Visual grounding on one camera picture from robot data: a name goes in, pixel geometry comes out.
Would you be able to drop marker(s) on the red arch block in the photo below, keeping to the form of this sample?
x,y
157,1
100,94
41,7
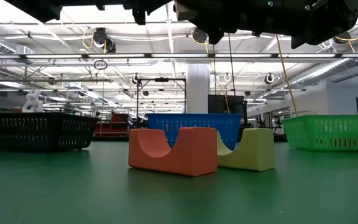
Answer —
x,y
194,155

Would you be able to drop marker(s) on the yellow arch block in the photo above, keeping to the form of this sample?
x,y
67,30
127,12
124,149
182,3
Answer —
x,y
256,152

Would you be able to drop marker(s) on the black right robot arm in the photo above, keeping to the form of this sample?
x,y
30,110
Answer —
x,y
322,18

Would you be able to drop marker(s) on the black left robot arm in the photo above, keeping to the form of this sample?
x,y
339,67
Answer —
x,y
42,7

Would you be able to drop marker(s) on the ceiling light strip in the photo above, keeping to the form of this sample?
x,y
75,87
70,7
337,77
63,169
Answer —
x,y
179,56

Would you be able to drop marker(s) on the white pillar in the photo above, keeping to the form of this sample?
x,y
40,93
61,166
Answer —
x,y
197,90

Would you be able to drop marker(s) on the black screen panel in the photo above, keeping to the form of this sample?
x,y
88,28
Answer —
x,y
225,104

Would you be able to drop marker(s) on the blue plastic basket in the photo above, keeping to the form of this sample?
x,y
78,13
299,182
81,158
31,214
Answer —
x,y
197,121

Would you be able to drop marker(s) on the red cart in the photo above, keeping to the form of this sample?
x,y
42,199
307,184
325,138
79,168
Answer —
x,y
113,126

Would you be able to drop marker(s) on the white robot figure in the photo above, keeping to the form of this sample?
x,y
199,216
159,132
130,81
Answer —
x,y
33,104

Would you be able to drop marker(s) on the green plastic basket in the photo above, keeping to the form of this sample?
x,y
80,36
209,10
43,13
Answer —
x,y
331,130

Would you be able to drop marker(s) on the black plastic basket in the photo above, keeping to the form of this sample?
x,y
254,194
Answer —
x,y
26,133

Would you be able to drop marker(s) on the green table mat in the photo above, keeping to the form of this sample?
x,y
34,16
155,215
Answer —
x,y
73,193

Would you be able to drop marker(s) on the silver air duct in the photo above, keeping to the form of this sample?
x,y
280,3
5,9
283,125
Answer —
x,y
337,67

